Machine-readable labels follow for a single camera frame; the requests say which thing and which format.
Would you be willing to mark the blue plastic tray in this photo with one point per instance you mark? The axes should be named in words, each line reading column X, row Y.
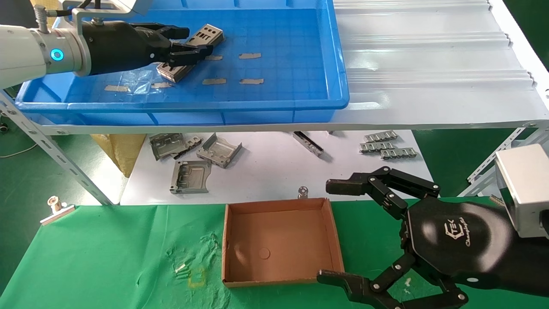
column 279, row 77

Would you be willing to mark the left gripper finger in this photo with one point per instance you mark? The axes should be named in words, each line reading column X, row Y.
column 173, row 31
column 186, row 55

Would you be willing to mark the metal I/O shield plate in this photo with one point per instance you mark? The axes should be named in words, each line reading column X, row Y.
column 208, row 34

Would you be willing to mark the small grey metal bracket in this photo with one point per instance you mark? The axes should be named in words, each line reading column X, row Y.
column 194, row 140

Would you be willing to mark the grey square metal bracket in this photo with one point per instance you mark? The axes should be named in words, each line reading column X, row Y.
column 191, row 176

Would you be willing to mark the long dark metal strip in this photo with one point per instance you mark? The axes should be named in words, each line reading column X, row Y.
column 308, row 143

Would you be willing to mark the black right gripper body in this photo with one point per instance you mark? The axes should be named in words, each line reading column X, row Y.
column 454, row 240

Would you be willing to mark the small slotted metal strip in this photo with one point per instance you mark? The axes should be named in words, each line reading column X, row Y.
column 399, row 153
column 377, row 147
column 381, row 136

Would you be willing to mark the green table cloth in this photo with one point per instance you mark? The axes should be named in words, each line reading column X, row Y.
column 107, row 257

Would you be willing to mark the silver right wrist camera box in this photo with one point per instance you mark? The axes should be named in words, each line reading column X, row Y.
column 525, row 189

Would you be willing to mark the white perforated shelf post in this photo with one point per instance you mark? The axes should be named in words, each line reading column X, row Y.
column 506, row 146
column 43, row 141

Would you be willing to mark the open brown cardboard box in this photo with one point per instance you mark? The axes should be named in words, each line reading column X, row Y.
column 279, row 240

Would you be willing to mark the grey folded metal bracket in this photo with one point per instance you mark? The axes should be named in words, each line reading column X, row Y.
column 218, row 151

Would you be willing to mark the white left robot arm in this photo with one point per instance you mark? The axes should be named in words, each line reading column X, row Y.
column 21, row 53

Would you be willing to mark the grey tape piece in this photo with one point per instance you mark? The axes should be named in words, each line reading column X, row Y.
column 251, row 81
column 214, row 81
column 249, row 56
column 215, row 57
column 161, row 85
column 116, row 88

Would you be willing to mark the grey stamped metal plate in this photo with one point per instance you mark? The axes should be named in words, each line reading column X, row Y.
column 167, row 146

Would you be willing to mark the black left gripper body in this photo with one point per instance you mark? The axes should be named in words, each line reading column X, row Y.
column 120, row 47

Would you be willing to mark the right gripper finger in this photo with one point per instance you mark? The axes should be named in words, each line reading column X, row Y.
column 364, row 292
column 377, row 186

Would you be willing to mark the white low shelf board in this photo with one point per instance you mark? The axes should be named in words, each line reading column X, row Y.
column 266, row 171

